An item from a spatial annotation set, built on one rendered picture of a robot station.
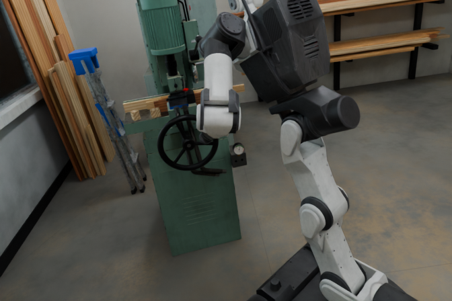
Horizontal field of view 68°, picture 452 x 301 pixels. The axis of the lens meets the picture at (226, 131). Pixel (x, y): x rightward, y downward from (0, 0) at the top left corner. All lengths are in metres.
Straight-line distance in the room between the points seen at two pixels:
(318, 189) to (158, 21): 1.05
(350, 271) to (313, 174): 0.46
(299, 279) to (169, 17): 1.37
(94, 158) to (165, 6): 1.89
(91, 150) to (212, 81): 2.33
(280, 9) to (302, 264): 1.20
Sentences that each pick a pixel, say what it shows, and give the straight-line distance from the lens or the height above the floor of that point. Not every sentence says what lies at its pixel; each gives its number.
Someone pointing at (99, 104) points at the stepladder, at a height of 0.78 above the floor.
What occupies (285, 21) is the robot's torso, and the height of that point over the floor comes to 1.35.
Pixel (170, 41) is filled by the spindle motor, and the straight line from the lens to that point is 1.71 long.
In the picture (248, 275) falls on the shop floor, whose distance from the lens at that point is 2.01.
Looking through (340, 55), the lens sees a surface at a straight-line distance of 4.10.
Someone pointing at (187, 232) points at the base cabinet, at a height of 0.15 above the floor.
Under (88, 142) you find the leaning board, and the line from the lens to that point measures 3.18.
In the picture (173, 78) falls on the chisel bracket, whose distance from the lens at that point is 1.78.
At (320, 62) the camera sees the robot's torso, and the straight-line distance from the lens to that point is 1.22.
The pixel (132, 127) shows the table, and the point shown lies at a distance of 1.74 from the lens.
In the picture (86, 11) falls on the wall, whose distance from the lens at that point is 4.29.
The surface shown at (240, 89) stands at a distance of 1.90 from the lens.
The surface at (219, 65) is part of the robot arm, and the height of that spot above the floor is 1.26.
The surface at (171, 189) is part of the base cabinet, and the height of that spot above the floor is 0.47.
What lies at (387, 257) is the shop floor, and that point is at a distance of 2.15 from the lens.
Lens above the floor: 1.49
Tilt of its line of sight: 24 degrees down
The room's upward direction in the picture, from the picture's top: 8 degrees counter-clockwise
